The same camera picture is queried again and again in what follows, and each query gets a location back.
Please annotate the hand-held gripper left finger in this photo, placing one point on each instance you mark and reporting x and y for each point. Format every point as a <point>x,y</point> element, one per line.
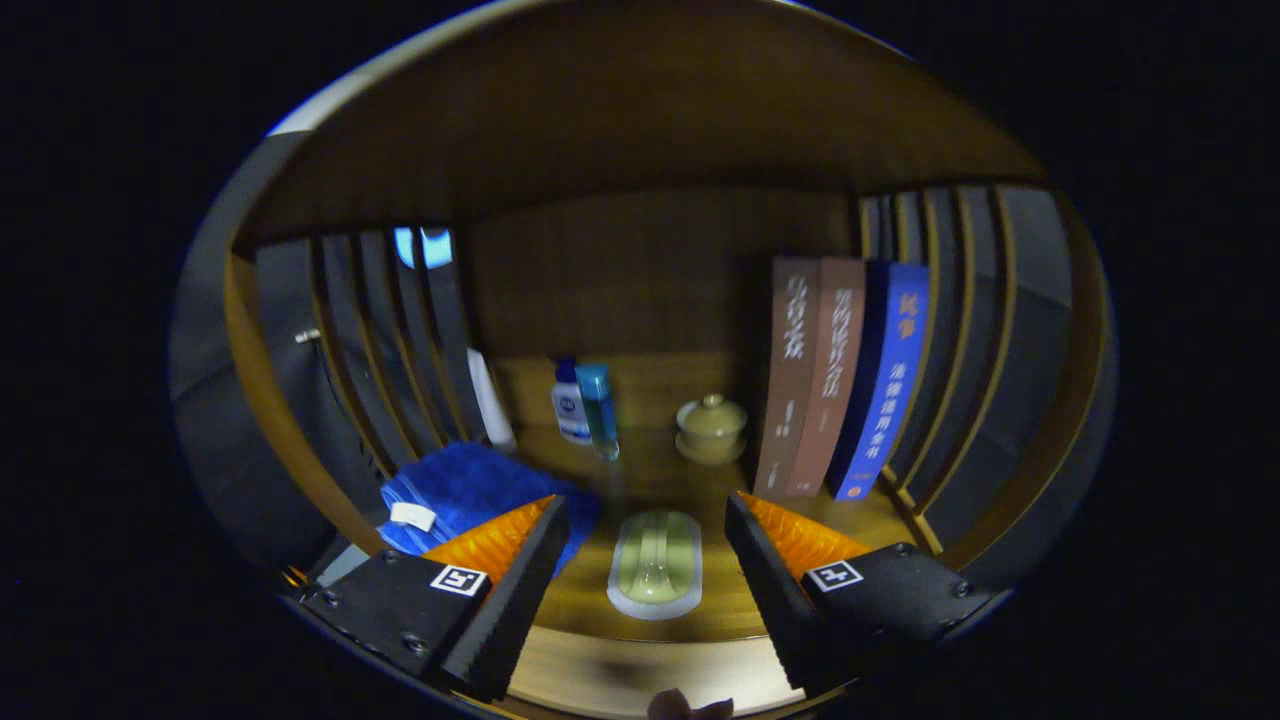
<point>520,605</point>

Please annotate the wooden drawer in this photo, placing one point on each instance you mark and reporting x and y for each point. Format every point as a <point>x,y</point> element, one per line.
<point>580,670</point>

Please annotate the pale green and white brush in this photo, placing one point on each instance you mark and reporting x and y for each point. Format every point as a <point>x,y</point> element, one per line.
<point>655,565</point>

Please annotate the white tube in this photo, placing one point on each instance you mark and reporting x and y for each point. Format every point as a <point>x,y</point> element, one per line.
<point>490,400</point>

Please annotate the reddish brown book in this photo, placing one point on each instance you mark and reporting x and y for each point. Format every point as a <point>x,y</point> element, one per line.
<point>835,370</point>

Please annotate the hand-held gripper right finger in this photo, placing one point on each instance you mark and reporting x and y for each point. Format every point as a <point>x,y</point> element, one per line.
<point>780,600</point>

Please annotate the wooden countertop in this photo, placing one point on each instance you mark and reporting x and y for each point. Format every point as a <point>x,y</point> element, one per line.
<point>660,480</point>

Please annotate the teal bottle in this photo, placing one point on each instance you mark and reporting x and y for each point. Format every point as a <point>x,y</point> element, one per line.
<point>598,410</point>

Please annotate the blue book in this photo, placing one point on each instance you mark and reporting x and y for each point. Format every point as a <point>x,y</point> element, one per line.
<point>885,380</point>

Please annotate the white bottle with blue cap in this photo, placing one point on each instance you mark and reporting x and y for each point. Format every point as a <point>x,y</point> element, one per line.
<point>568,405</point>

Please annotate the dark brown book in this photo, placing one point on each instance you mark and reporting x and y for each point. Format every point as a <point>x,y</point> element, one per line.
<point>795,370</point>

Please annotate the beige lidded teacup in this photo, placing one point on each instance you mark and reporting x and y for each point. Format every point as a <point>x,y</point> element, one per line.
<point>711,428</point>

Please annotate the wooden cabinet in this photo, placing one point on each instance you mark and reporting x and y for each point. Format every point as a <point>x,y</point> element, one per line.
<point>640,120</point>

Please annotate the folded blue towel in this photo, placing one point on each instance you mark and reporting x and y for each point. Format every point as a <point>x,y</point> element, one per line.
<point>470,490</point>

